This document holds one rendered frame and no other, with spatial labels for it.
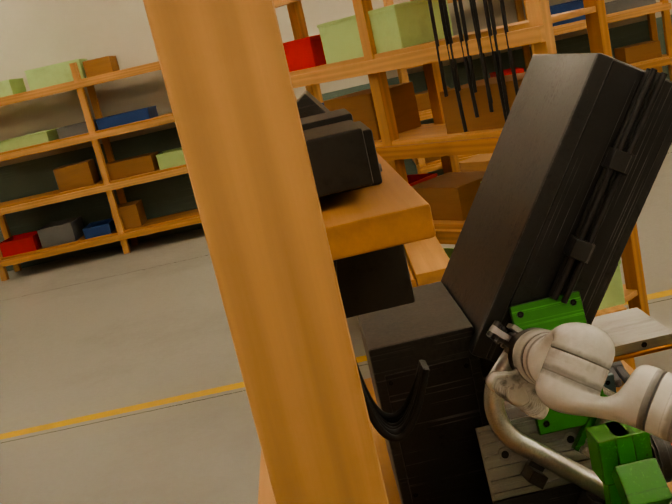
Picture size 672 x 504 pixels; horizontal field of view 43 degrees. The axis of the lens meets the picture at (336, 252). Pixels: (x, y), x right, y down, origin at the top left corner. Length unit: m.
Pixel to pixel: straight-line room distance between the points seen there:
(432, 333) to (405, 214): 0.51
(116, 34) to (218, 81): 9.88
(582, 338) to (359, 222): 0.28
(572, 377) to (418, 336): 0.50
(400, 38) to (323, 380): 3.86
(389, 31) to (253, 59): 3.90
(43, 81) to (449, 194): 6.47
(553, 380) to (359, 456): 0.35
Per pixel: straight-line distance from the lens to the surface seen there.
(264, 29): 0.63
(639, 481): 1.16
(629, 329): 1.63
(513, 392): 1.16
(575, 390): 0.99
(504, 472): 1.45
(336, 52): 4.84
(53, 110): 10.74
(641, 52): 10.34
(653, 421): 0.98
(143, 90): 10.46
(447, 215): 4.58
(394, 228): 0.95
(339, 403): 0.69
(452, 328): 1.44
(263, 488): 1.00
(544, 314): 1.41
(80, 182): 10.21
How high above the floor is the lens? 1.73
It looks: 13 degrees down
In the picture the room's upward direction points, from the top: 13 degrees counter-clockwise
